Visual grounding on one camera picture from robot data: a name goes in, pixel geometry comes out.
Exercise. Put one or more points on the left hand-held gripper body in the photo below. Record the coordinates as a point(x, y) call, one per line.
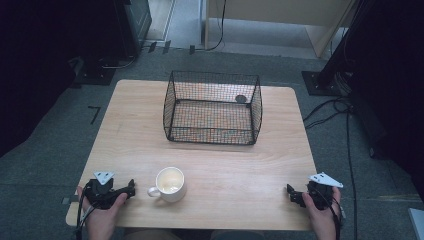
point(100, 195)

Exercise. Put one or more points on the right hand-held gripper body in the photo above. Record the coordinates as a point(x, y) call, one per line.
point(321, 195)

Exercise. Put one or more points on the white ceramic mug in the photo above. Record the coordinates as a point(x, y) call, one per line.
point(170, 186)

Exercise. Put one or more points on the person's left hand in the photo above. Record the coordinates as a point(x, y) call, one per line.
point(100, 220)

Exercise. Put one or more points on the person's right hand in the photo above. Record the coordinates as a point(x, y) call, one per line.
point(321, 221)

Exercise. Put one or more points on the white flat object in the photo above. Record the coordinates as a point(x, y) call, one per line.
point(418, 225)

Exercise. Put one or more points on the dark round disc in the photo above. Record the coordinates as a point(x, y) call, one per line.
point(240, 98)

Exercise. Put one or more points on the black metal stand base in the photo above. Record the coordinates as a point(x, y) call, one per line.
point(323, 85)

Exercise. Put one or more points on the black tape strip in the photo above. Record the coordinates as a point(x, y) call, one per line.
point(166, 47)
point(192, 49)

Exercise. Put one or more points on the black cabinet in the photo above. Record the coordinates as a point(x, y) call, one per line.
point(131, 26)

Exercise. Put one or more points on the light wooden furniture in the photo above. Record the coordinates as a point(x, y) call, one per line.
point(280, 13)

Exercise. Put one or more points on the black flat base plate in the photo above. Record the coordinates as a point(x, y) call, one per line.
point(95, 74)

